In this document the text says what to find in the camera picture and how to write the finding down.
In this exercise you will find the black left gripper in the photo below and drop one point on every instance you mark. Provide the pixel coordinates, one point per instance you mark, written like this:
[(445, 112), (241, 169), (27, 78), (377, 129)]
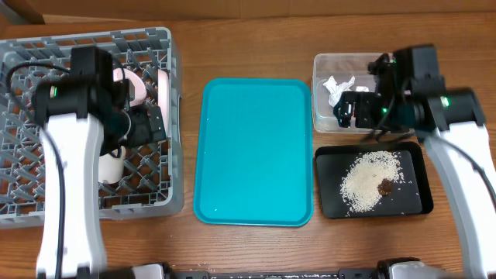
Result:
[(144, 133)]

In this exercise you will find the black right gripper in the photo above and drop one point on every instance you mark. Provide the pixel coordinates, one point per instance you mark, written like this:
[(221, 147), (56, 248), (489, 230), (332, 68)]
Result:
[(346, 110)]

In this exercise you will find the small pink bowl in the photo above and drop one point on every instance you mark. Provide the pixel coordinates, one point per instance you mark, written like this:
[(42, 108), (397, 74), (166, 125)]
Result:
[(138, 92)]

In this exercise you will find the large white round plate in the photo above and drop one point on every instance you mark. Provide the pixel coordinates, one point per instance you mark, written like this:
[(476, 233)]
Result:
[(163, 100)]

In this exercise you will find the white paper cup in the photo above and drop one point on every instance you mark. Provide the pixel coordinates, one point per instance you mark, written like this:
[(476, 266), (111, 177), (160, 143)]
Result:
[(111, 166)]

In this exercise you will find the brown food scrap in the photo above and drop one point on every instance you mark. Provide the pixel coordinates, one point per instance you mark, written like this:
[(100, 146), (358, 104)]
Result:
[(385, 188)]

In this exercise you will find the pile of white rice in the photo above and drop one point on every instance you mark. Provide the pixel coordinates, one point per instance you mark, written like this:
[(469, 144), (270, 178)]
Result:
[(363, 186)]

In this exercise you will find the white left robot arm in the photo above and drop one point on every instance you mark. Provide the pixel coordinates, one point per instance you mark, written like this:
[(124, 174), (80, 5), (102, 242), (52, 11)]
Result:
[(82, 118)]

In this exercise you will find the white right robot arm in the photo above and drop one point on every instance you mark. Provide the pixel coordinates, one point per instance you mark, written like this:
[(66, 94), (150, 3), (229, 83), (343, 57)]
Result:
[(450, 124)]

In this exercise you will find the clear plastic waste bin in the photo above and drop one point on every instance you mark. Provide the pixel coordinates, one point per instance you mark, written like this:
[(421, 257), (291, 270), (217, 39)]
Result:
[(342, 66)]

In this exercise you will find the crumpled white tissue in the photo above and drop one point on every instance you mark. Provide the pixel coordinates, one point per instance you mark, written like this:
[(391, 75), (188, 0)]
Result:
[(330, 90)]

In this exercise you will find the grey plastic dish rack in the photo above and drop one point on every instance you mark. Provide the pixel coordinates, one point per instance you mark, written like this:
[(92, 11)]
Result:
[(152, 180)]

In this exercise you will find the black plastic tray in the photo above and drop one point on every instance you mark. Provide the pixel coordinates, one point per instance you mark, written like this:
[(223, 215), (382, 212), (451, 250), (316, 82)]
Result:
[(411, 197)]

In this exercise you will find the teal plastic serving tray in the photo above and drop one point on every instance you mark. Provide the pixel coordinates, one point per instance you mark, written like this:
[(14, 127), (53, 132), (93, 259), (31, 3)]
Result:
[(254, 158)]

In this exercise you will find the black rail at table edge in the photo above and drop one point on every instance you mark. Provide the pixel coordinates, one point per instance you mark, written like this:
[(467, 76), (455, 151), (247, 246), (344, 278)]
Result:
[(403, 267)]

